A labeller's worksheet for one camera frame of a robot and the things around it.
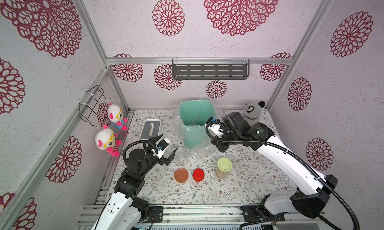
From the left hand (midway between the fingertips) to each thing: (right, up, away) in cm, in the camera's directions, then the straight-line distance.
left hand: (167, 142), depth 72 cm
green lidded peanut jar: (+29, -13, +6) cm, 32 cm away
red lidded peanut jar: (+17, -2, -6) cm, 19 cm away
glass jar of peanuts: (+6, -12, +22) cm, 26 cm away
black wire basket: (-40, +16, +3) cm, 44 cm away
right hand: (+21, +2, -2) cm, 22 cm away
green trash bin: (+13, +15, +24) cm, 31 cm away
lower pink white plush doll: (-34, 0, +7) cm, 35 cm away
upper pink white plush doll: (-35, +14, +20) cm, 43 cm away
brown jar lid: (+5, -22, +17) cm, 28 cm away
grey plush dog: (+50, +16, +22) cm, 57 cm away
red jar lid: (+16, -21, +15) cm, 30 cm away
